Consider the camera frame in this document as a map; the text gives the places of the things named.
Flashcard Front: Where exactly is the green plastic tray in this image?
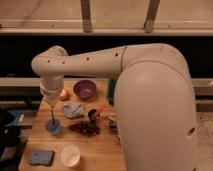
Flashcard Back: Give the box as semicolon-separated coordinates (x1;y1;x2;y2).
107;79;116;105

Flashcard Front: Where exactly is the blue plastic cup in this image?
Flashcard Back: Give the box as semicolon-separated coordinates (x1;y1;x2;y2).
45;119;61;136

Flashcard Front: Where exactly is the wooden table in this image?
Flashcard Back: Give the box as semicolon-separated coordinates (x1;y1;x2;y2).
19;79;126;171

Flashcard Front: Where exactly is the orange apple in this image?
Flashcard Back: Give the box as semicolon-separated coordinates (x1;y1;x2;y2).
59;89;69;101

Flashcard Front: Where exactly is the purple bowl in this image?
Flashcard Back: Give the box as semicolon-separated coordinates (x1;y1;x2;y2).
73;80;96;99

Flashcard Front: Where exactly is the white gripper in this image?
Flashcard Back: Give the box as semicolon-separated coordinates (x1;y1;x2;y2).
40;85;62;107

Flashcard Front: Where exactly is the small grey metal clip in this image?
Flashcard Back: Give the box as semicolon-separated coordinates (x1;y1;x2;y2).
109;122;118;134

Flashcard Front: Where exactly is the blue grey crumpled cloth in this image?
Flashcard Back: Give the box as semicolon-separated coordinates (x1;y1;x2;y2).
63;104;85;119

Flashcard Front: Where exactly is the blue sponge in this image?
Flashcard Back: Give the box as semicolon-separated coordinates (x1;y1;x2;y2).
28;149;55;166

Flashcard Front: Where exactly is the orange handled small scoop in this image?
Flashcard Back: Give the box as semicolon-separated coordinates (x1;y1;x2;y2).
88;105;107;122

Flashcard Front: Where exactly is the metal fork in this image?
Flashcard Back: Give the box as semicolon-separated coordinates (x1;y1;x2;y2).
51;106;55;125

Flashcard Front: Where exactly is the bunch of dark grapes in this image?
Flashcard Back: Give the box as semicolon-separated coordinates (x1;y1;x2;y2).
68;121;100;137

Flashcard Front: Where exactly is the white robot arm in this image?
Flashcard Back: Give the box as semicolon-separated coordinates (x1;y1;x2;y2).
31;43;198;171

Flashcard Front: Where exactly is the black bag on floor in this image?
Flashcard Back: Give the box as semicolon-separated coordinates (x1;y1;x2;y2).
0;109;20;167

